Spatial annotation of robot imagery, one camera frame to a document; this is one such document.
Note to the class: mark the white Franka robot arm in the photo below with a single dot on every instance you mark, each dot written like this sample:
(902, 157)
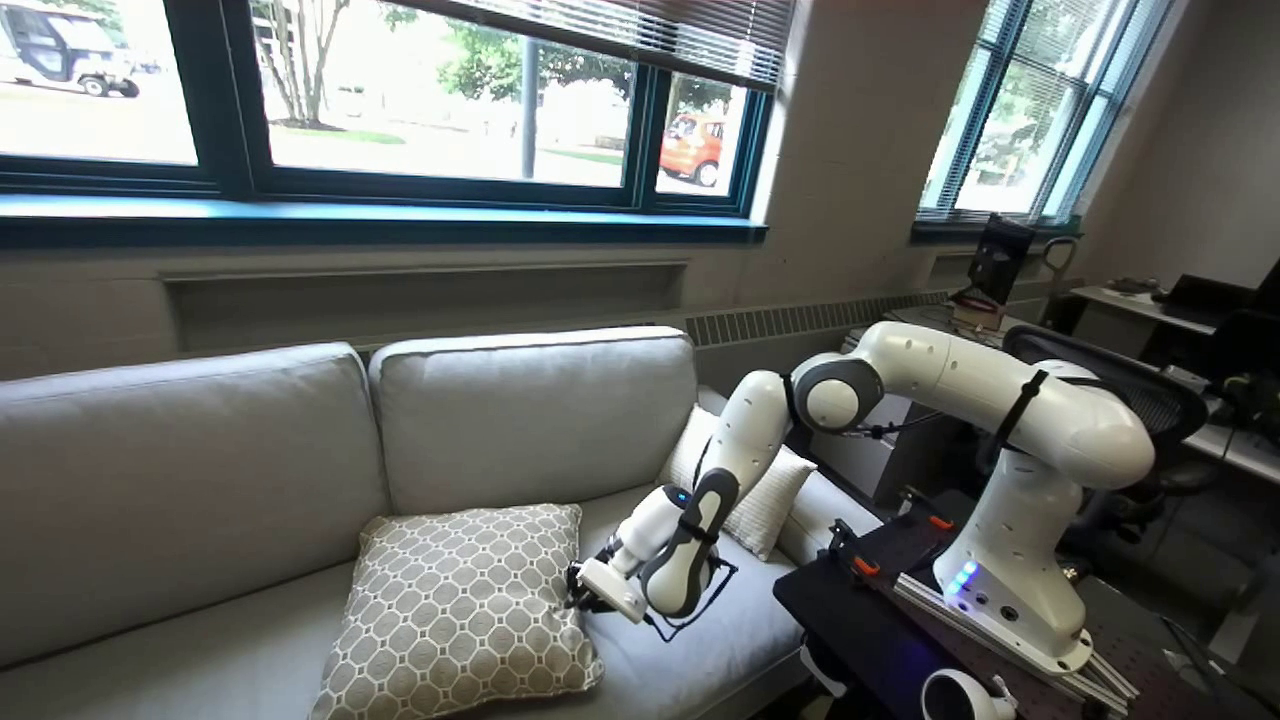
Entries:
(1064, 400)

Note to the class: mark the black orange clamp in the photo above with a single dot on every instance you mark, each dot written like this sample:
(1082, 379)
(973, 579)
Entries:
(865, 566)
(934, 514)

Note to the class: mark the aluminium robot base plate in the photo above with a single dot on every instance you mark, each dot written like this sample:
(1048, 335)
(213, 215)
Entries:
(1107, 672)

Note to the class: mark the black robot table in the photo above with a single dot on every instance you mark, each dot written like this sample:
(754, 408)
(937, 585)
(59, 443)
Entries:
(855, 624)

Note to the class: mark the black monitor on stand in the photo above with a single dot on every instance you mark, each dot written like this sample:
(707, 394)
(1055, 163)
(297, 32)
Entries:
(1002, 257)

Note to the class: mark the black desk equipment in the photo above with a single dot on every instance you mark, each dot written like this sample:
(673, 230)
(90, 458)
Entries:
(1233, 325)

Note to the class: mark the dark horizontal window blinds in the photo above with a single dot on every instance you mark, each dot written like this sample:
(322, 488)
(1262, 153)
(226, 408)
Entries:
(664, 32)

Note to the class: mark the grey two-seat sofa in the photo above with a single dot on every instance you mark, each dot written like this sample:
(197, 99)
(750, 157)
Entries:
(532, 414)

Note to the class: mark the small cream lumbar pillow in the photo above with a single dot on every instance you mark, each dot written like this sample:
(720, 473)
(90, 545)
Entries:
(783, 496)

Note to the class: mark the octagon patterned square pillow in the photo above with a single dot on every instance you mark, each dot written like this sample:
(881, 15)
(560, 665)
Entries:
(460, 615)

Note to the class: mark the wide blue-framed window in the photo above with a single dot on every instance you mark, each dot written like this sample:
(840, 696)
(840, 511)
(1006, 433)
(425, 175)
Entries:
(213, 92)

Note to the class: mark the narrow blue-framed window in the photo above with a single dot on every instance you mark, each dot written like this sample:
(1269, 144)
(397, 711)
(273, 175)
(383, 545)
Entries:
(1064, 80)

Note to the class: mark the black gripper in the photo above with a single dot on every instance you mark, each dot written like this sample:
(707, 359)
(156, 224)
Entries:
(583, 590)

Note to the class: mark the white desk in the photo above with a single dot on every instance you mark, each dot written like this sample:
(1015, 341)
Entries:
(1243, 445)

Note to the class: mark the white VR controller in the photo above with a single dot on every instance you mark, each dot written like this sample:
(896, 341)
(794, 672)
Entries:
(964, 696)

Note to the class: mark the black office chair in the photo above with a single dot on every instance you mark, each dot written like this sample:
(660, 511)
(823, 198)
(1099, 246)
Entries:
(1160, 394)

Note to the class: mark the baseboard heater grille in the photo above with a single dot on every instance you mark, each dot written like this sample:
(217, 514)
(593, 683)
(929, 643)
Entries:
(803, 321)

